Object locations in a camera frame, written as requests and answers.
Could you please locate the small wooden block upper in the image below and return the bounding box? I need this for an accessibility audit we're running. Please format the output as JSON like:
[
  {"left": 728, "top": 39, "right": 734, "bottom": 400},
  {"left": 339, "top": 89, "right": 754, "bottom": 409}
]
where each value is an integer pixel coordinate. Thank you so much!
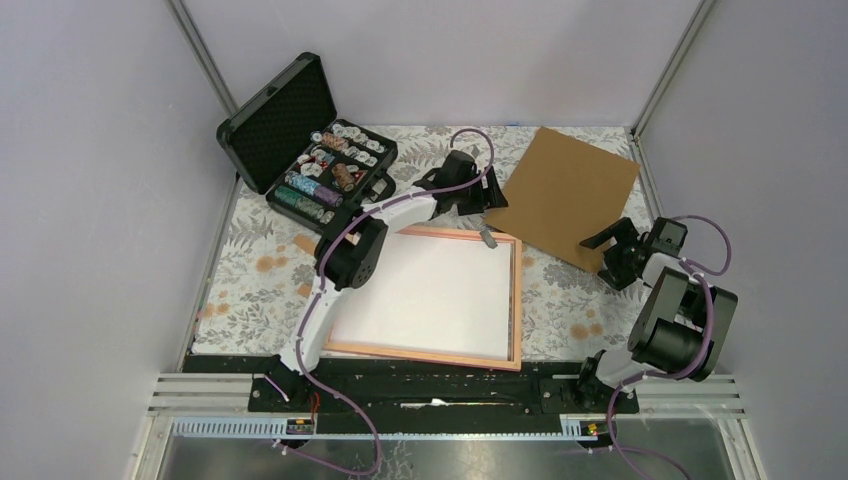
[{"left": 293, "top": 234, "right": 317, "bottom": 255}]

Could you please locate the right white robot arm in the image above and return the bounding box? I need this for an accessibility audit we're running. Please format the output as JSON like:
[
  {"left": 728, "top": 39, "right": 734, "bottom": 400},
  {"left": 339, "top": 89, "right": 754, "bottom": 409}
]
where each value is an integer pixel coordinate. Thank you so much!
[{"left": 567, "top": 215, "right": 739, "bottom": 412}]

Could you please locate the orange chip stack rear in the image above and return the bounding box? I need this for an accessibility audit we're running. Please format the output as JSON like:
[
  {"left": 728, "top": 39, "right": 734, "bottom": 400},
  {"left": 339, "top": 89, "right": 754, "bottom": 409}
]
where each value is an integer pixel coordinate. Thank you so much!
[{"left": 321, "top": 132, "right": 350, "bottom": 152}]

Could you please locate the small wooden block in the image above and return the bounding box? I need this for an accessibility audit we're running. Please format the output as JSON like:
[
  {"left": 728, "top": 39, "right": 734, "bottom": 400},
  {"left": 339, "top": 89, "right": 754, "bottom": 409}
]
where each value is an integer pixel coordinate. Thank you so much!
[
  {"left": 296, "top": 284, "right": 312, "bottom": 298},
  {"left": 293, "top": 234, "right": 317, "bottom": 255}
]

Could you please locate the light blue chip stack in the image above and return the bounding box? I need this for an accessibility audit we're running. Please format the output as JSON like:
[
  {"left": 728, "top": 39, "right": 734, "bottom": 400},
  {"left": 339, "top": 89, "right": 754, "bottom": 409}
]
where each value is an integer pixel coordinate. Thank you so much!
[{"left": 284, "top": 171, "right": 322, "bottom": 196}]

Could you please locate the small wooden block lower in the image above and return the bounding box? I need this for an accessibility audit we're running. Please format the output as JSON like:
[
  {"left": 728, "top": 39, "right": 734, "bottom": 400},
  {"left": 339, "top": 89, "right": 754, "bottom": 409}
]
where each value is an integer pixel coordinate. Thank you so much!
[{"left": 296, "top": 284, "right": 312, "bottom": 298}]

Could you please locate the purple poker chip stack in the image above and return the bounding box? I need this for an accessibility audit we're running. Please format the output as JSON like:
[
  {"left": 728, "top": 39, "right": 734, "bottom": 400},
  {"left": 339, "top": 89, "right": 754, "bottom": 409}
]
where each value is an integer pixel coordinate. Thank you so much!
[{"left": 314, "top": 185, "right": 343, "bottom": 207}]

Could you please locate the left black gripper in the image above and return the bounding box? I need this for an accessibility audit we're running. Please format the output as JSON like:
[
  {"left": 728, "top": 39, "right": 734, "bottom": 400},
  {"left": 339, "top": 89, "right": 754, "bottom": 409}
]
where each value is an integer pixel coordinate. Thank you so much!
[{"left": 452, "top": 166, "right": 507, "bottom": 217}]

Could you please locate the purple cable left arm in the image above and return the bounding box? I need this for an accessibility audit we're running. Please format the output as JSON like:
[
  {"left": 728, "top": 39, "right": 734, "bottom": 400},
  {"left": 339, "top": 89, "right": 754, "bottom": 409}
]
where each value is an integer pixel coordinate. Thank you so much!
[{"left": 272, "top": 127, "right": 497, "bottom": 478}]

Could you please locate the floral patterned table mat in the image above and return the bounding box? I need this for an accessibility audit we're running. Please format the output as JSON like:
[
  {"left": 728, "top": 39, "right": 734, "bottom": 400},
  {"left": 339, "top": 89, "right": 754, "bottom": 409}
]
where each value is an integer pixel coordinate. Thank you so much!
[{"left": 191, "top": 126, "right": 648, "bottom": 361}]

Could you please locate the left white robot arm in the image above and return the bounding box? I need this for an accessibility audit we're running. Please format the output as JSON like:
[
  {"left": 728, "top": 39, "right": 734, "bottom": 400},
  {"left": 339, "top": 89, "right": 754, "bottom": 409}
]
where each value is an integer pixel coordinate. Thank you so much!
[{"left": 264, "top": 150, "right": 508, "bottom": 411}]

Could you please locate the brown cardboard backing board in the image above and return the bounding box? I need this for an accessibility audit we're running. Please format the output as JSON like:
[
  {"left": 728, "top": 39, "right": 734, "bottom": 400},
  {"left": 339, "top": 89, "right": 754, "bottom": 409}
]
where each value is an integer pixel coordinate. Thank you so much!
[{"left": 484, "top": 127, "right": 639, "bottom": 274}]

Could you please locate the orange poker chip stack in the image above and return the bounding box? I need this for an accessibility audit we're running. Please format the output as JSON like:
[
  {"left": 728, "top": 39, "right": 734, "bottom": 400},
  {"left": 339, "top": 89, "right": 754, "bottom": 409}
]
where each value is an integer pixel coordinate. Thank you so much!
[{"left": 331, "top": 163, "right": 356, "bottom": 192}]

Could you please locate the black poker chip case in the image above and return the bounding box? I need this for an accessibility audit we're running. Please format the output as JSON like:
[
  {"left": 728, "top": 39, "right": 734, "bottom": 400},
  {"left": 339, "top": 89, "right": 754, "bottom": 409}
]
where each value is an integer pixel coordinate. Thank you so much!
[{"left": 216, "top": 52, "right": 398, "bottom": 232}]

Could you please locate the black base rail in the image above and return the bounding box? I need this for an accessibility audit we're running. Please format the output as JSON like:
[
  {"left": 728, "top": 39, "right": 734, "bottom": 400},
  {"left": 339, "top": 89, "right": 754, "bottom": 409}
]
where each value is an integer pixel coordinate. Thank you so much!
[{"left": 183, "top": 355, "right": 612, "bottom": 436}]

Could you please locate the green poker chip stack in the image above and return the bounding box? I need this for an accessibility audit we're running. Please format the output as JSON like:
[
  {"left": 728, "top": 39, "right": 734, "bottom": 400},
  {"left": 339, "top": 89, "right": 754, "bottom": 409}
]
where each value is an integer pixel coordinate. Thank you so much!
[{"left": 273, "top": 186, "right": 326, "bottom": 221}]

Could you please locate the wooden picture frame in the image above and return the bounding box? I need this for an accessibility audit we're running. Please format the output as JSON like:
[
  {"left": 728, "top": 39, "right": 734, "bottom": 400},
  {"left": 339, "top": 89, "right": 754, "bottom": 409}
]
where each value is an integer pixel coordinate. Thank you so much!
[{"left": 322, "top": 223, "right": 525, "bottom": 373}]

